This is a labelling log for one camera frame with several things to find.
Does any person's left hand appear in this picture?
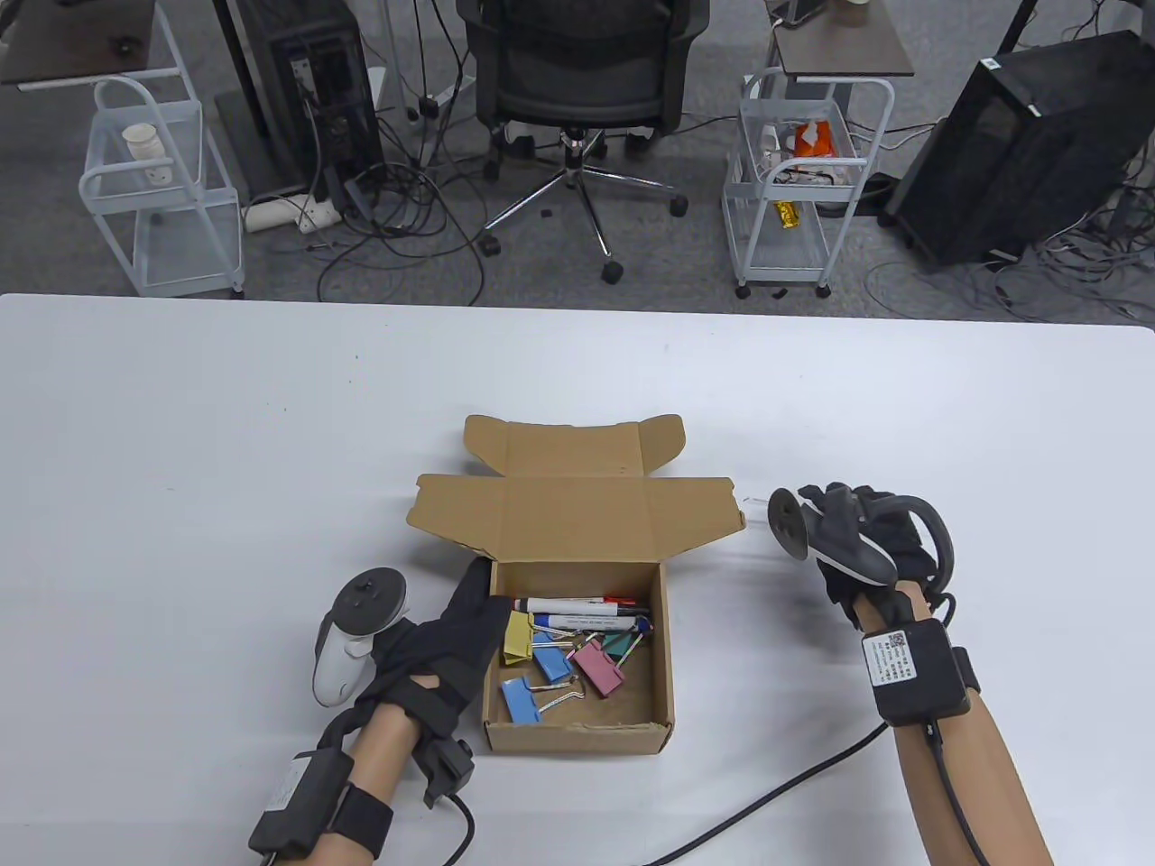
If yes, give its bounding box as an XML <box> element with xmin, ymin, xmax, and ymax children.
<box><xmin>356</xmin><ymin>557</ymin><xmax>513</xmax><ymax>736</ymax></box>

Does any person's right hand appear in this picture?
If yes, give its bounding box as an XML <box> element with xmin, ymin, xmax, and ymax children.
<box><xmin>799</xmin><ymin>484</ymin><xmax>939</xmax><ymax>628</ymax></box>

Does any blue binder clip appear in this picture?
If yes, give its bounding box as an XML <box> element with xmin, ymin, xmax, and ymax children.
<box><xmin>499</xmin><ymin>677</ymin><xmax>587</xmax><ymax>725</ymax></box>
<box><xmin>531</xmin><ymin>631</ymin><xmax>578</xmax><ymax>684</ymax></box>

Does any blue marker pen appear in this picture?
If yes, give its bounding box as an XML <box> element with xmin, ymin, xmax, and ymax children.
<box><xmin>532</xmin><ymin>612</ymin><xmax>652</xmax><ymax>632</ymax></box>

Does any pink binder clip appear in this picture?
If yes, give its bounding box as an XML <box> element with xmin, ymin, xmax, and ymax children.
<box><xmin>570</xmin><ymin>636</ymin><xmax>626</xmax><ymax>697</ymax></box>

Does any brown cardboard mailer box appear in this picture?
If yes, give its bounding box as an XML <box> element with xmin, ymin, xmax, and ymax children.
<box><xmin>406</xmin><ymin>413</ymin><xmax>748</xmax><ymax>755</ymax></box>

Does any person's right forearm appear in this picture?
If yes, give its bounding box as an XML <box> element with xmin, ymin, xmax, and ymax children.
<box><xmin>853</xmin><ymin>586</ymin><xmax>1057</xmax><ymax>866</ymax></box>

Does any black wrist sensor box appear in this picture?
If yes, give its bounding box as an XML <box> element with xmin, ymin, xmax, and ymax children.
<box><xmin>249</xmin><ymin>749</ymin><xmax>394</xmax><ymax>858</ymax></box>
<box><xmin>860</xmin><ymin>618</ymin><xmax>983</xmax><ymax>727</ymax></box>

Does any open black computer tower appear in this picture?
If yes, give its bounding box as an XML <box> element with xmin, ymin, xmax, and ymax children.
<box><xmin>236</xmin><ymin>0</ymin><xmax>387</xmax><ymax>195</ymax></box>

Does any black mesh office chair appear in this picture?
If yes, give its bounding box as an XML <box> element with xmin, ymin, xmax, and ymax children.
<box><xmin>456</xmin><ymin>0</ymin><xmax>711</xmax><ymax>285</ymax></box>

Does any grey white handheld controller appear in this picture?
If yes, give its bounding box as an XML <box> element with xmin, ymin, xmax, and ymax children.
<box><xmin>767</xmin><ymin>485</ymin><xmax>955</xmax><ymax>596</ymax></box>
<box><xmin>312</xmin><ymin>567</ymin><xmax>409</xmax><ymax>750</ymax></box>

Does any black mesh computer tower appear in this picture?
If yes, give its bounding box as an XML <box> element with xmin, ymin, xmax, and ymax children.
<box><xmin>884</xmin><ymin>30</ymin><xmax>1155</xmax><ymax>269</ymax></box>

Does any white power strip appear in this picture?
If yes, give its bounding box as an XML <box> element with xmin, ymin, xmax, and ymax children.
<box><xmin>244</xmin><ymin>188</ymin><xmax>342</xmax><ymax>234</ymax></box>

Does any small brown desk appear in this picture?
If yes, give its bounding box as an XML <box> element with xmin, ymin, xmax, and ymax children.
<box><xmin>767</xmin><ymin>0</ymin><xmax>915</xmax><ymax>78</ymax></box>

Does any dark wooden desk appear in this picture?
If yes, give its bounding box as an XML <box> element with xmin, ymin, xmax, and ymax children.
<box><xmin>0</xmin><ymin>0</ymin><xmax>159</xmax><ymax>88</ymax></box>

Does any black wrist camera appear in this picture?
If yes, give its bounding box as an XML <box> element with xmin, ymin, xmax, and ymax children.
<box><xmin>420</xmin><ymin>735</ymin><xmax>476</xmax><ymax>808</ymax></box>

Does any black glove cable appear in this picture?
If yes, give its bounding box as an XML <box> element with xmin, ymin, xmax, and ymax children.
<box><xmin>641</xmin><ymin>717</ymin><xmax>989</xmax><ymax>866</ymax></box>
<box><xmin>447</xmin><ymin>794</ymin><xmax>476</xmax><ymax>866</ymax></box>

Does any white wire utility cart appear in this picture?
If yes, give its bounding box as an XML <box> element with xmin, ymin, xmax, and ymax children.
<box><xmin>78</xmin><ymin>76</ymin><xmax>246</xmax><ymax>299</ymax></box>
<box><xmin>722</xmin><ymin>68</ymin><xmax>896</xmax><ymax>300</ymax></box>

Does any tangle of black floor cables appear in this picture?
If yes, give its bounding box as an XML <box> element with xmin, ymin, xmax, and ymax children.
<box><xmin>311</xmin><ymin>162</ymin><xmax>488</xmax><ymax>308</ymax></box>
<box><xmin>862</xmin><ymin>180</ymin><xmax>1155</xmax><ymax>326</ymax></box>

